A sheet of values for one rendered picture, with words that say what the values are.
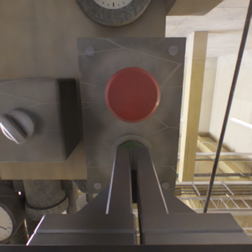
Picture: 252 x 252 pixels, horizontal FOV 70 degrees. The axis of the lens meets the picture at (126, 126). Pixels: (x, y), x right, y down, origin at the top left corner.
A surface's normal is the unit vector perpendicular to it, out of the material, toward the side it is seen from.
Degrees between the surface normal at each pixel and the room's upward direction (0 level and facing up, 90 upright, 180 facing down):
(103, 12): 90
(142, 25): 90
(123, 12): 90
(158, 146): 90
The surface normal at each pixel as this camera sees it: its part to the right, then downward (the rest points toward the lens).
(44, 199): 0.29, 0.26
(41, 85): 0.00, 0.26
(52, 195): 0.63, 0.20
